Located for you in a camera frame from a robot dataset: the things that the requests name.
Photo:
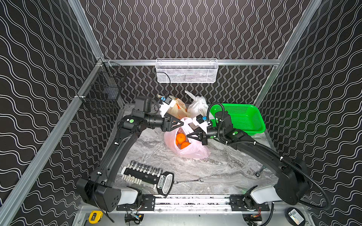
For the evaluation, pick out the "green plastic basket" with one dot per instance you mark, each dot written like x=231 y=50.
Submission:
x=243 y=118

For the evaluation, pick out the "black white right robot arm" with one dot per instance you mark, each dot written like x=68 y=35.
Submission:
x=294 y=181

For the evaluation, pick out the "black wire basket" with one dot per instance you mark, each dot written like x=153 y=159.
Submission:
x=103 y=95

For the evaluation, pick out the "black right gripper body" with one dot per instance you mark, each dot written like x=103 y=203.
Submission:
x=212 y=133

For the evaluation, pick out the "steel combination wrench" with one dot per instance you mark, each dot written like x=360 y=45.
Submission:
x=188 y=181

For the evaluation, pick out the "yellow tape measure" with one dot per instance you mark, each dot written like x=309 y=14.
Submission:
x=95 y=217

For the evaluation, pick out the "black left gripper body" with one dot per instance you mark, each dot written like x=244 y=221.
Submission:
x=167 y=123

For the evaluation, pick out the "black round puck device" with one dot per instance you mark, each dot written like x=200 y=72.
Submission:
x=295 y=217

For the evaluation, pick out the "aluminium corner post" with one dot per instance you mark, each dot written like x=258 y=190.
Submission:
x=290 y=45

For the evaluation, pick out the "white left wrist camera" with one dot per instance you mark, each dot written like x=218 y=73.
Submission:
x=166 y=104

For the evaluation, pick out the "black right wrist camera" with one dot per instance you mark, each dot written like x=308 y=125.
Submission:
x=201 y=122

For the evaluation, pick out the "yellow plastic bag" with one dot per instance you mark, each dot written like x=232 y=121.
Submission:
x=179 y=110

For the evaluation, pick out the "socket set holder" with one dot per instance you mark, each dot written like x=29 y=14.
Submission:
x=138 y=173

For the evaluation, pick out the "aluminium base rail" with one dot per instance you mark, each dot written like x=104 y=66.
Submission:
x=189 y=210

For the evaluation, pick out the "white plastic bag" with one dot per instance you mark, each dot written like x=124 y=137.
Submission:
x=198 y=106

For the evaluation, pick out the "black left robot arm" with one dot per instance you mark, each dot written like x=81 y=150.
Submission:
x=97 y=190

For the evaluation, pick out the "pink plastic bag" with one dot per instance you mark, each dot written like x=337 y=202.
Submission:
x=194 y=151

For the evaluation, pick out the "orange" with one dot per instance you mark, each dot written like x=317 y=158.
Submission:
x=180 y=138
x=184 y=145

